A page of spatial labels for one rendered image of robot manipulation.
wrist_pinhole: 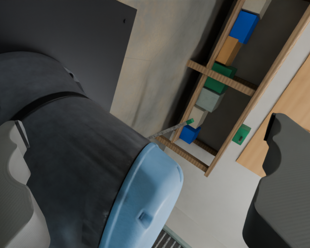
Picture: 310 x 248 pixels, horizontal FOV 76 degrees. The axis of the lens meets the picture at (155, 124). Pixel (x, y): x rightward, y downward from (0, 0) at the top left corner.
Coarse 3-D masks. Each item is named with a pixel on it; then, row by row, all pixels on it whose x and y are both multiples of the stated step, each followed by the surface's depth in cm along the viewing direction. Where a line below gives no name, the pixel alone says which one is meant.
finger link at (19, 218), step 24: (0, 144) 8; (24, 144) 10; (0, 168) 7; (24, 168) 8; (0, 192) 6; (24, 192) 6; (0, 216) 5; (24, 216) 5; (0, 240) 5; (24, 240) 5; (48, 240) 6
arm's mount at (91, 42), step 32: (0, 0) 23; (32, 0) 25; (64, 0) 28; (96, 0) 32; (0, 32) 24; (32, 32) 27; (64, 32) 30; (96, 32) 35; (128, 32) 41; (64, 64) 33; (96, 64) 38; (96, 96) 43
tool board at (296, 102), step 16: (304, 64) 221; (304, 80) 224; (288, 96) 235; (304, 96) 228; (272, 112) 248; (288, 112) 239; (304, 112) 231; (304, 128) 233; (256, 144) 265; (240, 160) 281; (256, 160) 270
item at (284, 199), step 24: (288, 120) 9; (288, 144) 8; (264, 168) 9; (288, 168) 7; (264, 192) 6; (288, 192) 6; (264, 216) 5; (288, 216) 5; (264, 240) 5; (288, 240) 5
